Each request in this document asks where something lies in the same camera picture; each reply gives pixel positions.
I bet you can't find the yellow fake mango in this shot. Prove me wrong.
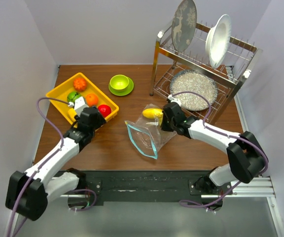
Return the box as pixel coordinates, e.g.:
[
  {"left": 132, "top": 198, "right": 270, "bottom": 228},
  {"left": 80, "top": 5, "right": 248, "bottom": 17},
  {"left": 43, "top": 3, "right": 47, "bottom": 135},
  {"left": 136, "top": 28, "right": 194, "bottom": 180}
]
[{"left": 68, "top": 108, "right": 77, "bottom": 122}]

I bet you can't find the light green fake fruit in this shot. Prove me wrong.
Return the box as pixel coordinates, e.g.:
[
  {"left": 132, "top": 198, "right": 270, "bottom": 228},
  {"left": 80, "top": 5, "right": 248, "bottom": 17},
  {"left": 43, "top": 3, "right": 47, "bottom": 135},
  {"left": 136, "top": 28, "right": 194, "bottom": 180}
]
[{"left": 67, "top": 91, "right": 82, "bottom": 103}]

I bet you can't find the grey reindeer plate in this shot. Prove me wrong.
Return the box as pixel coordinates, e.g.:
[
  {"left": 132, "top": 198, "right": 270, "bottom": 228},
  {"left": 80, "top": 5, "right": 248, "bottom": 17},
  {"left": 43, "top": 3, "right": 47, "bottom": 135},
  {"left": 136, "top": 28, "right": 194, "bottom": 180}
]
[{"left": 172, "top": 0, "right": 197, "bottom": 52}]

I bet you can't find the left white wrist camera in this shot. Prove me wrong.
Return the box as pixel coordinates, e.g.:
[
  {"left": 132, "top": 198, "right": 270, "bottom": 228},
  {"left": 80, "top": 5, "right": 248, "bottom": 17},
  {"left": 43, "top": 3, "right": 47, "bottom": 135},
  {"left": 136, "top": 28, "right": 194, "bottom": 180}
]
[{"left": 68, "top": 96, "right": 89, "bottom": 116}]

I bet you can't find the speckled flat plate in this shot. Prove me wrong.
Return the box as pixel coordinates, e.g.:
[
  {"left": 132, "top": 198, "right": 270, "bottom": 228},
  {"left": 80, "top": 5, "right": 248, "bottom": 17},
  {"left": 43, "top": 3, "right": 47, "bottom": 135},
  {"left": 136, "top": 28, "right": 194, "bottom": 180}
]
[{"left": 170, "top": 70, "right": 218, "bottom": 111}]

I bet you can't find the yellow plastic tray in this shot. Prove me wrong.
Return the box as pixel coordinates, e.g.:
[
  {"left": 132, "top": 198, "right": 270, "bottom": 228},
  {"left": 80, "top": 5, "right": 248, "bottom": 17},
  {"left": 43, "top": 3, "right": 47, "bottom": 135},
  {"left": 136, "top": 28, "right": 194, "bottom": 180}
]
[{"left": 46, "top": 72, "right": 119, "bottom": 122}]

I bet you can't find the green saucer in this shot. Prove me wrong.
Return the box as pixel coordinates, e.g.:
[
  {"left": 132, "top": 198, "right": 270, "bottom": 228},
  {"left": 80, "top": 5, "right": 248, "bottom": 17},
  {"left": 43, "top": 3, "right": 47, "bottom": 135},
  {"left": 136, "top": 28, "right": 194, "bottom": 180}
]
[{"left": 108, "top": 77, "right": 134, "bottom": 96}]

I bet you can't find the red fake apple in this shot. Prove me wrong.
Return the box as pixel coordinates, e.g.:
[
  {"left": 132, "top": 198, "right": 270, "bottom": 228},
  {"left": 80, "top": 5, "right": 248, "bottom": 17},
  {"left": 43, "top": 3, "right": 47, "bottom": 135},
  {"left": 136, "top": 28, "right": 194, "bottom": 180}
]
[{"left": 98, "top": 104, "right": 112, "bottom": 118}]

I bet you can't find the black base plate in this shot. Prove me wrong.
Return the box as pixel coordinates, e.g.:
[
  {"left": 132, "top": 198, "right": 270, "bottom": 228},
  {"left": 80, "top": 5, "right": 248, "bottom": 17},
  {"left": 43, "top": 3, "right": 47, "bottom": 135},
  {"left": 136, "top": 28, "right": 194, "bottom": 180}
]
[{"left": 70, "top": 169, "right": 231, "bottom": 205}]

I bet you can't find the metal dish rack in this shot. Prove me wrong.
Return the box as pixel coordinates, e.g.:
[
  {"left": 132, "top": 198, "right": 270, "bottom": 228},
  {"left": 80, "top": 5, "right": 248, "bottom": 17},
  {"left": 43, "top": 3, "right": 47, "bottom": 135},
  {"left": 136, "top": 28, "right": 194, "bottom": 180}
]
[{"left": 148, "top": 21, "right": 263, "bottom": 124}]

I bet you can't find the white deep plate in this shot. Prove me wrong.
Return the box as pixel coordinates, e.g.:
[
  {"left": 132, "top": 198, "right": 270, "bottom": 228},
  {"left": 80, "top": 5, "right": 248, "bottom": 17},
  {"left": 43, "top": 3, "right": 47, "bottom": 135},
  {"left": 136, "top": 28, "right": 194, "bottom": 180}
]
[{"left": 205, "top": 14, "right": 232, "bottom": 69}]

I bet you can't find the fake orange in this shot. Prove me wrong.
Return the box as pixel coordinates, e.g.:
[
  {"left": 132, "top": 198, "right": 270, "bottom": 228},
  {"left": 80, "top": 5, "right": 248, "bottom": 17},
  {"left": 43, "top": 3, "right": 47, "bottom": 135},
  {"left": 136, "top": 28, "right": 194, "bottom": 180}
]
[
  {"left": 85, "top": 93, "right": 99, "bottom": 107},
  {"left": 73, "top": 78, "right": 87, "bottom": 92}
]

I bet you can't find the green bowl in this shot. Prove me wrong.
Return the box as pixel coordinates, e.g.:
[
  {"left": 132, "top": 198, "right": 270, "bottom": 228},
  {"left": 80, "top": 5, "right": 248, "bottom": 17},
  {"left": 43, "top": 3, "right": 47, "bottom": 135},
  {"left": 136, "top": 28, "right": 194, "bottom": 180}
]
[{"left": 109, "top": 75, "right": 129, "bottom": 92}]

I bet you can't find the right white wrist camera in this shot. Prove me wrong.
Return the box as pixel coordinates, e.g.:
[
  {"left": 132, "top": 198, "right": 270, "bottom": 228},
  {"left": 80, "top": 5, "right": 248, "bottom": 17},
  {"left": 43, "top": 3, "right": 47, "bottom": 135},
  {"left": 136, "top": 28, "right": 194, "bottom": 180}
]
[{"left": 167, "top": 94, "right": 181, "bottom": 106}]

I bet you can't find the clear zip top bag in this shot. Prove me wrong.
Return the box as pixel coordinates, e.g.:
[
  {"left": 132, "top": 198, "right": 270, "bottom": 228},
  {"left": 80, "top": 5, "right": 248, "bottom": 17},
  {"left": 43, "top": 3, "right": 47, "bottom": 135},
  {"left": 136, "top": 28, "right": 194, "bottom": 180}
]
[{"left": 125, "top": 104, "right": 177, "bottom": 159}]

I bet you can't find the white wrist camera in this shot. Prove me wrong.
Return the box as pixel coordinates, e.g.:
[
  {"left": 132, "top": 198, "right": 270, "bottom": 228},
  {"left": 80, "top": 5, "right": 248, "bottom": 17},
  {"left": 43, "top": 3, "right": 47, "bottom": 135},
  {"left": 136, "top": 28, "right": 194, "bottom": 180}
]
[
  {"left": 68, "top": 96, "right": 89, "bottom": 116},
  {"left": 167, "top": 94, "right": 181, "bottom": 106}
]

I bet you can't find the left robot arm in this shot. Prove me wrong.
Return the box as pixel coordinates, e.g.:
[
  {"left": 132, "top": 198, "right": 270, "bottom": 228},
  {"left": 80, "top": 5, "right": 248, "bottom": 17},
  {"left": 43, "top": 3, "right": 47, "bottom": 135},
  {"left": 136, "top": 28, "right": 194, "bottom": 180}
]
[{"left": 5, "top": 107, "right": 106, "bottom": 221}]

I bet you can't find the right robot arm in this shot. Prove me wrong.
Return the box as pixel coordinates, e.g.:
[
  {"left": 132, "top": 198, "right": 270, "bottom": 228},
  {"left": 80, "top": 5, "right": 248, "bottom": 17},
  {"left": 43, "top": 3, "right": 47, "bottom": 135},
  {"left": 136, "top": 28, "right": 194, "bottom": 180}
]
[{"left": 161, "top": 102, "right": 269, "bottom": 194}]

